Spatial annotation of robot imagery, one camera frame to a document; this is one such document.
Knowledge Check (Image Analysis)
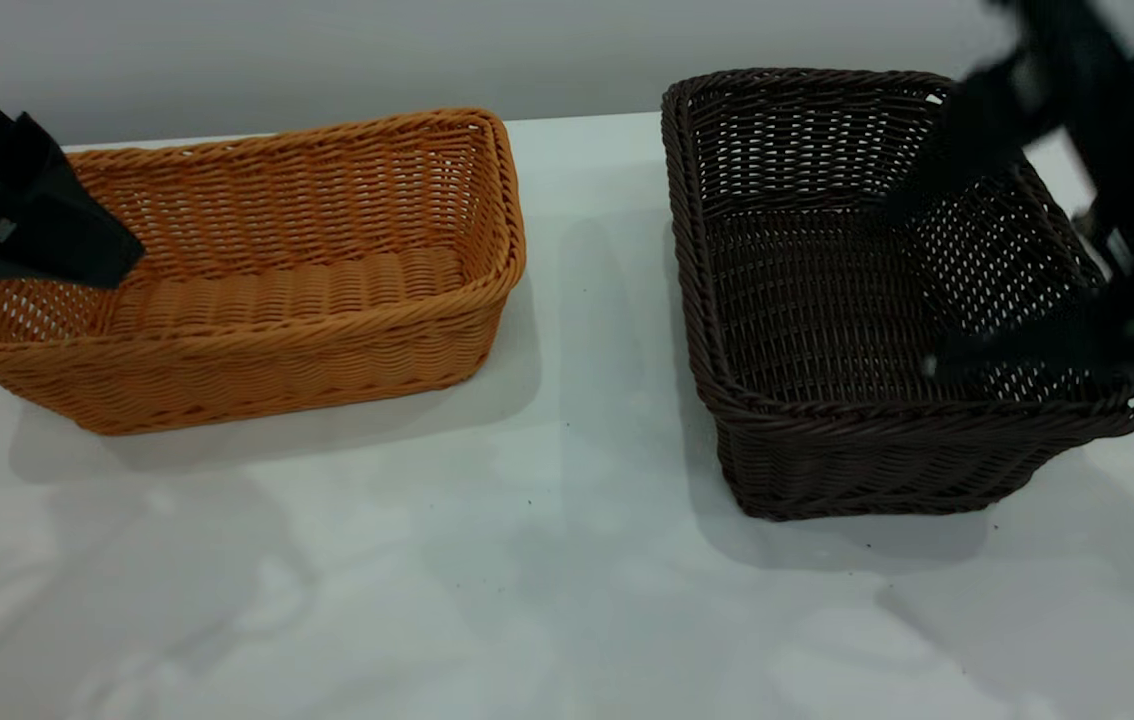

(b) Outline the dark brown wicker basket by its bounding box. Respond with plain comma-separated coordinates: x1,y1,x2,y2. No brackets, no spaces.
660,68,1134,523

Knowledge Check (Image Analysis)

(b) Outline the light brown wicker basket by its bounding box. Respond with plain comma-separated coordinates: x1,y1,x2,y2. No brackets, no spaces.
0,108,528,437

